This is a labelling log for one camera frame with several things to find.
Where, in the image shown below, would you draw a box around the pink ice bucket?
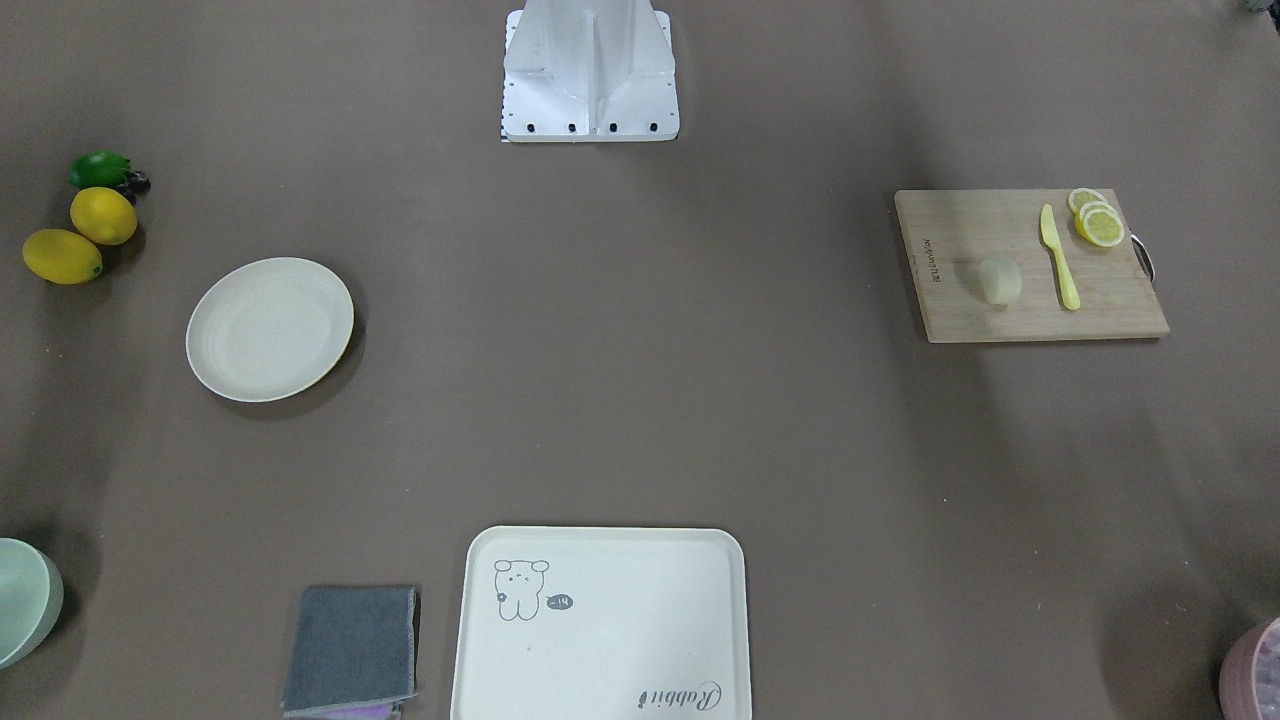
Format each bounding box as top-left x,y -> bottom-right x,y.
1219,618 -> 1279,719

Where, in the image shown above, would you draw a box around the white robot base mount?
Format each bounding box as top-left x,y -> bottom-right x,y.
500,1 -> 680,143

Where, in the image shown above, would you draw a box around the yellow plastic knife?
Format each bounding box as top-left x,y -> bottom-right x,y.
1039,204 -> 1082,313

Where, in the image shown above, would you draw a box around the cream rabbit tray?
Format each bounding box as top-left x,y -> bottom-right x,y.
451,527 -> 753,719

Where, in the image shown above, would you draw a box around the cream round plate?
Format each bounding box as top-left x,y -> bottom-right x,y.
186,258 -> 355,404

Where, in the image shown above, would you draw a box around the green lime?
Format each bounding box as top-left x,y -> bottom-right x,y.
67,150 -> 133,190

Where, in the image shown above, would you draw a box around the yellow lemon outer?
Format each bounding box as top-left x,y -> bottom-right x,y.
22,229 -> 104,284

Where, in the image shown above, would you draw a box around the grey folded cloth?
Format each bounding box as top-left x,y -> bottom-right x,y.
282,585 -> 419,719

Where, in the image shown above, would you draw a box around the white steamed bun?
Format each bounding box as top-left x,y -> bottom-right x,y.
979,258 -> 1023,307

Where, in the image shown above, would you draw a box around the lemon slices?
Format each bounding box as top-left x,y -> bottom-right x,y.
1068,187 -> 1128,249

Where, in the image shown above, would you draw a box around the wooden cutting board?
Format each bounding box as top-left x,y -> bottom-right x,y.
893,190 -> 1170,343

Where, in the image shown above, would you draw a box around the dark cherries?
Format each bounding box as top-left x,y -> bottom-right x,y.
114,170 -> 152,204

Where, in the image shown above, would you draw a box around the mint green bowl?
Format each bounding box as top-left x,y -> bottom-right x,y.
1,538 -> 64,667

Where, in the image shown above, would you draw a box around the yellow lemon near plate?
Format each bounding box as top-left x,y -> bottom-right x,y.
70,187 -> 138,246

